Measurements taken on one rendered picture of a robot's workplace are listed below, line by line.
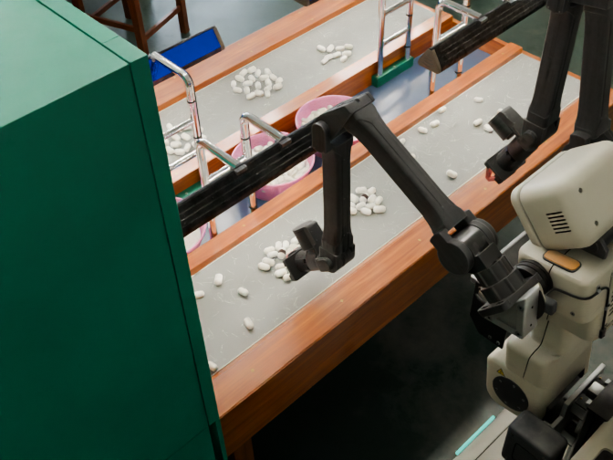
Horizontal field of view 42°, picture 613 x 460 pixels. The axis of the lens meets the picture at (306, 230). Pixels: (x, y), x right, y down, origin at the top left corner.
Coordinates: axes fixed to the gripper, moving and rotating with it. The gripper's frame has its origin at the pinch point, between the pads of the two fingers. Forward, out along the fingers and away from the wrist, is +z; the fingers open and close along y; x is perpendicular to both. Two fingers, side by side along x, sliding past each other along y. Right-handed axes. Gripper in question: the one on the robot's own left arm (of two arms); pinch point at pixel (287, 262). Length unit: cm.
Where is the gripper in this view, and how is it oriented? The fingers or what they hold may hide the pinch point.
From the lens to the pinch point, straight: 215.6
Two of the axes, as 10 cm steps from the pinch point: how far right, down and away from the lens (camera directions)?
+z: -5.0, 0.9, 8.6
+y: -7.3, 5.0, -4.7
